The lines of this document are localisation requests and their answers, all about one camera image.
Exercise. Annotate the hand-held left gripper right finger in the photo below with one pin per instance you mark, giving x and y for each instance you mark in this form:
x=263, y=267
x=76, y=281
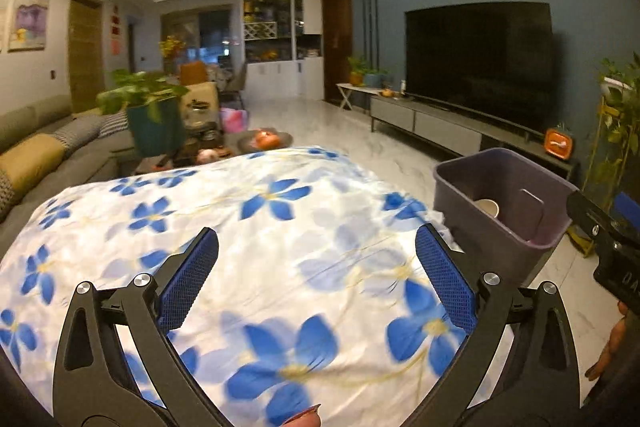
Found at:
x=447, y=279

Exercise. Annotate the pink gift bag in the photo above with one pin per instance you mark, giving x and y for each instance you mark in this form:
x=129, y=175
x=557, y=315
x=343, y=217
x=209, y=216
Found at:
x=234, y=120

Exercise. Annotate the plant in orange pot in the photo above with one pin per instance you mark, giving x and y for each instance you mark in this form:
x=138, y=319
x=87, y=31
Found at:
x=356, y=75

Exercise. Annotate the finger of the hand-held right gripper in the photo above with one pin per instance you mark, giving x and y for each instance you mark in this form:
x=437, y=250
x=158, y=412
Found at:
x=629, y=209
x=592, y=219

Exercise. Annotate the person's left hand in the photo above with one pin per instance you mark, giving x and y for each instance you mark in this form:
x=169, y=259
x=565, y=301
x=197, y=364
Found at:
x=304, y=418

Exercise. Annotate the grey dining chair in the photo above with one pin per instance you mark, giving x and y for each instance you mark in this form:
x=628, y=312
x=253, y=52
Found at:
x=237, y=82

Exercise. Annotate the plant in blue pot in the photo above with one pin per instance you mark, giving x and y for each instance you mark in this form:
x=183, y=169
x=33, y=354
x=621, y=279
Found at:
x=372, y=80

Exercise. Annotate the white folding side table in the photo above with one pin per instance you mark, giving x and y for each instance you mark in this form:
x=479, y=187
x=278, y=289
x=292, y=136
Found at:
x=355, y=88

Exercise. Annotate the yellow cushion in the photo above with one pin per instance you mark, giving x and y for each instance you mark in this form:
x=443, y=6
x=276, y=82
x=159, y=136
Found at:
x=32, y=159

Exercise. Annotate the glass kettle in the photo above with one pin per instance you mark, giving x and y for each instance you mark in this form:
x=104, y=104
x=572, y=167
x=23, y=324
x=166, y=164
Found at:
x=197, y=112

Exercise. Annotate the black flat television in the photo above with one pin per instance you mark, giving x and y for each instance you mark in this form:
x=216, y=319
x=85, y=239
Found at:
x=480, y=62

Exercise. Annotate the purple wall painting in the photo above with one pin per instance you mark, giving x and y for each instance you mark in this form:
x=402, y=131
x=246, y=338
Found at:
x=30, y=9

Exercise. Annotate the fruit plate with oranges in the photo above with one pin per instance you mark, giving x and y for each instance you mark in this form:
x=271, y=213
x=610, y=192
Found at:
x=267, y=140

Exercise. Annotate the person's right hand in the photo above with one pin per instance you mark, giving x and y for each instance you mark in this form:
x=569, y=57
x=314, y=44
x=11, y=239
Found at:
x=610, y=342

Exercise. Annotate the pink pig figurine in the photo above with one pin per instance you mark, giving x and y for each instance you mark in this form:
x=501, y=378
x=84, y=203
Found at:
x=207, y=155

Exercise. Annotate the white display cabinet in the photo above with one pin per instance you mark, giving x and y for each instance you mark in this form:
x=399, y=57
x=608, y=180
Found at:
x=280, y=77

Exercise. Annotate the orange dining chair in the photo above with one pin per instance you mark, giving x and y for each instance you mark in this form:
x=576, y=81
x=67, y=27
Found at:
x=192, y=72

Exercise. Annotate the diamond pattern cushion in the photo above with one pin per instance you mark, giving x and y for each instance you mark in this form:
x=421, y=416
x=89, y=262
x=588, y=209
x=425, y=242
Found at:
x=75, y=130
x=115, y=122

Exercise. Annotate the dark wooden door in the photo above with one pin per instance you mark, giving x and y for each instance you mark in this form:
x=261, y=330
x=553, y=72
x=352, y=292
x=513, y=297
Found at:
x=337, y=37

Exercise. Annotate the grey sofa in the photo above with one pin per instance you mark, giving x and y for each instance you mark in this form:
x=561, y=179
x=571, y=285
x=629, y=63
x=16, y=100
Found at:
x=75, y=167

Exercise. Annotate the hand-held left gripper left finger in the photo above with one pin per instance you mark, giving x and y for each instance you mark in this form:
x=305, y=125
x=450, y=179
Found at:
x=187, y=279

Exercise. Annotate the dark coffee table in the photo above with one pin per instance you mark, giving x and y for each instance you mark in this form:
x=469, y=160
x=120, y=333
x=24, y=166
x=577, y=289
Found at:
x=230, y=152

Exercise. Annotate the red wall decorations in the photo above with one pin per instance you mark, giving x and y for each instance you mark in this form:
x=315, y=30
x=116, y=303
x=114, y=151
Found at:
x=116, y=29

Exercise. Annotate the green plant in teal pot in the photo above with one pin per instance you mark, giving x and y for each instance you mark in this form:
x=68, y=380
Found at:
x=155, y=127

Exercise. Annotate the grey television cabinet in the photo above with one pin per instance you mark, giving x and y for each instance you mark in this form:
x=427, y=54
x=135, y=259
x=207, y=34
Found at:
x=440, y=124

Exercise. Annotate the green plant on gold stand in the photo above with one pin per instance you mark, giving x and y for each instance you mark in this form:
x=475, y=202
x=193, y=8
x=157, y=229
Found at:
x=620, y=107

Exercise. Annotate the apple print paper cup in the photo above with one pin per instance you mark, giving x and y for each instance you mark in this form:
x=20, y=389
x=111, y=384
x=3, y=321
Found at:
x=487, y=208

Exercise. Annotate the light wooden door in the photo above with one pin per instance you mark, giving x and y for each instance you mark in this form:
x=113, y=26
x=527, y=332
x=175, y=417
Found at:
x=86, y=52

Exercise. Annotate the grey plastic bin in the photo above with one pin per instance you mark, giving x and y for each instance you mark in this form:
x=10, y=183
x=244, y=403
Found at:
x=465, y=207

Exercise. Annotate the yellow flower bouquet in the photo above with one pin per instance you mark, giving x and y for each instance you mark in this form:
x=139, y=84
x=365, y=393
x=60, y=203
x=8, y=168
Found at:
x=172, y=47

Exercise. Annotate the houndstooth cushion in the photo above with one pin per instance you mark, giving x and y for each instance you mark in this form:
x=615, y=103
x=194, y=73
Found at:
x=5, y=192

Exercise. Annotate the blue floral white blanket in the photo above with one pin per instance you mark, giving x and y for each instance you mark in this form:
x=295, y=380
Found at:
x=280, y=247

